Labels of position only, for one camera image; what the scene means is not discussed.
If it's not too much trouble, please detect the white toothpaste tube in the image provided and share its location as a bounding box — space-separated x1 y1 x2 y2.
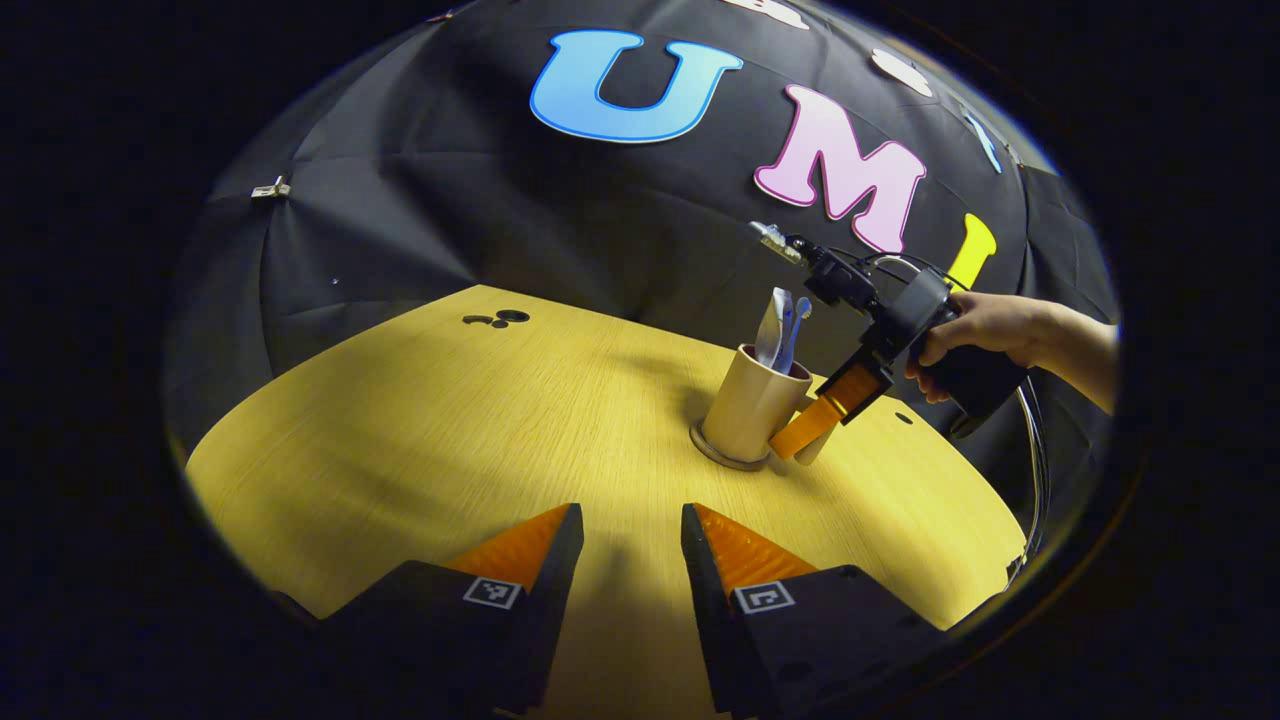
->
755 287 794 369

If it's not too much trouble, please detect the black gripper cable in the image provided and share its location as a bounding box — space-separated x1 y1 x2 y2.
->
1005 385 1051 591

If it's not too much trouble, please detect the beige cup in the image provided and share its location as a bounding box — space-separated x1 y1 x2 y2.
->
700 344 836 467

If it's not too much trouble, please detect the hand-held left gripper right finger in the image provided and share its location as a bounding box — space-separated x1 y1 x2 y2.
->
681 503 951 719

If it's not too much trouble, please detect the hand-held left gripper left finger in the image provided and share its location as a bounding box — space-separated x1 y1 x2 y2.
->
320 503 585 716

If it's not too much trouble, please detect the black backdrop cloth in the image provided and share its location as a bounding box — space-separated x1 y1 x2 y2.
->
162 0 1119 561

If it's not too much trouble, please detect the white and blue toothbrush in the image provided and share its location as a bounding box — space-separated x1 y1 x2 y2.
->
778 296 813 376

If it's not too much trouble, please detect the wooden desktop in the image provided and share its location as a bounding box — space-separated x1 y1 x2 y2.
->
185 285 1029 719

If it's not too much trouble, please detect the round brown coaster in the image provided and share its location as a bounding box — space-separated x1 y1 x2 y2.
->
689 420 773 472

